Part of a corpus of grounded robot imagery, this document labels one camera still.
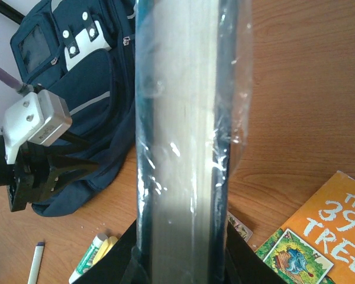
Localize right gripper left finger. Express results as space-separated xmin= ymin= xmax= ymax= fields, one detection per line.
xmin=75 ymin=221 xmax=142 ymax=283

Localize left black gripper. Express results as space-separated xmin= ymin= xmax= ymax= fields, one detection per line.
xmin=7 ymin=131 xmax=99 ymax=212

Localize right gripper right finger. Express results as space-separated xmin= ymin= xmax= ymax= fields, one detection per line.
xmin=224 ymin=223 xmax=285 ymax=284

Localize navy blue backpack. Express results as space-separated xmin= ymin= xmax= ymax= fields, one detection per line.
xmin=10 ymin=1 xmax=135 ymax=217

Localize dark Wuthering Heights book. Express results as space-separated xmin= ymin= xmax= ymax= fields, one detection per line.
xmin=135 ymin=1 xmax=253 ymax=283

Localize yellow highlighter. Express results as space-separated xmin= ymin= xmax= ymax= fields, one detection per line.
xmin=92 ymin=236 xmax=118 ymax=266

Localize green white glue stick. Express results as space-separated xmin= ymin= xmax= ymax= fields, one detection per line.
xmin=69 ymin=233 xmax=108 ymax=284

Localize pink Taming Shrew book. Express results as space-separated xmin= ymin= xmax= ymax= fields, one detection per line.
xmin=227 ymin=211 xmax=253 ymax=242

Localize purple cap marker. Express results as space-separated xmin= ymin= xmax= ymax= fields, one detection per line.
xmin=27 ymin=241 xmax=46 ymax=284

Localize orange Treehouse book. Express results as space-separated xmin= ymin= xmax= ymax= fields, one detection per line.
xmin=256 ymin=171 xmax=355 ymax=283

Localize left black frame post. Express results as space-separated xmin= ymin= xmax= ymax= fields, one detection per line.
xmin=0 ymin=0 xmax=24 ymax=25

